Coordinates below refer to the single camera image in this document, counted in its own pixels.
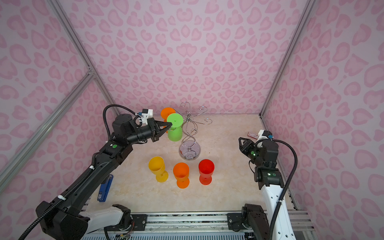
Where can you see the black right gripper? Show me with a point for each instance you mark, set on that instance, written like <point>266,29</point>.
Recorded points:
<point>246,146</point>

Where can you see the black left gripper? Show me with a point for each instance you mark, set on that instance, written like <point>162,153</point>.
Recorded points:
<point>156,131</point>

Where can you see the green wine glass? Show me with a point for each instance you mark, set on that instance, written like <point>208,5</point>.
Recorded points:
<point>175,133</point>

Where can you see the orange wine glass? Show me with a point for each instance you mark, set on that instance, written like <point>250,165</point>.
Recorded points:
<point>166,112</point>
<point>181,173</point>

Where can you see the yellow wine glass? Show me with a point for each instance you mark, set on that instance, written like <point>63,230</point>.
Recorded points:
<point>157,167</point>

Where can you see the red wine glass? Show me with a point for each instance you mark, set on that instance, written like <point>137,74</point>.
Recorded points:
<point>206,169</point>

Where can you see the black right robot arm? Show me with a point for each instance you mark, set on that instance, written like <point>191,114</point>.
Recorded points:
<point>270,186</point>

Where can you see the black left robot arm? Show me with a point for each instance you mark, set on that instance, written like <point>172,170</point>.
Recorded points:
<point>61,218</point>

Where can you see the red white small box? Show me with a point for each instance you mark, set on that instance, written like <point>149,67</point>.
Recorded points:
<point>253,135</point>

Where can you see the blue stapler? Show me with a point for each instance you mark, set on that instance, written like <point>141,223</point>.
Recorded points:
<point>105,188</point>

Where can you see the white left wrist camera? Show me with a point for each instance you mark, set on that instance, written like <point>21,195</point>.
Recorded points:
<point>144,115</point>

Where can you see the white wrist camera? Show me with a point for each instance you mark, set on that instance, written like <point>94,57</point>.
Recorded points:
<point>264,134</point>
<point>144,115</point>

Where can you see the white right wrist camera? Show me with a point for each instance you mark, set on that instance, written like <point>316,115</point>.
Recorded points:
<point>264,134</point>

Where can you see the chrome wire wine glass rack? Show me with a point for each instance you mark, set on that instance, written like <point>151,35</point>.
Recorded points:
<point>189,149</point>

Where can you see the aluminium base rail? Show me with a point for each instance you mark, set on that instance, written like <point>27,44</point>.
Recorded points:
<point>120,218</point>

